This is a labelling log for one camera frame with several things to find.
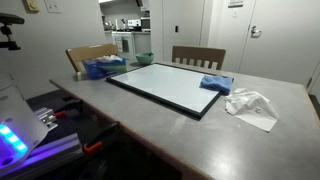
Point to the white door sign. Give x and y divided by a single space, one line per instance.
235 3

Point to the dark brown wooden chair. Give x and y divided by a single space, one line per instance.
199 52

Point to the blue cloth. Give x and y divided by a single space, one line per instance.
216 83

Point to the aluminium mounting bracket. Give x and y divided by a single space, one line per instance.
46 117

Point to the black camera on stand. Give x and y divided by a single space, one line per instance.
8 20

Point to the aluminium extrusion rail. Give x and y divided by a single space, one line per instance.
56 150

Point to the white countertop appliance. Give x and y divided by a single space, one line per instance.
134 24

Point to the black clamp with orange grip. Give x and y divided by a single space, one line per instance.
68 108
100 140

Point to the beige round thermostat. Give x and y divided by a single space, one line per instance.
31 5

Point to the white kitchen stove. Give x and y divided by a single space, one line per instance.
124 43

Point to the white wall switch plate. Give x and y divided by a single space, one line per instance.
52 6

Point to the green bowl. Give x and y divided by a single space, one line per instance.
145 59

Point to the blue tissue box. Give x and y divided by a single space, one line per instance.
103 68

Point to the black framed whiteboard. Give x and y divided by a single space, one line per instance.
166 83

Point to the light wooden chair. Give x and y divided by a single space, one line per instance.
86 53

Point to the white microwave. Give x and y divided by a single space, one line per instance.
145 24

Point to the crumpled white paper towel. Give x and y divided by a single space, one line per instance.
251 108

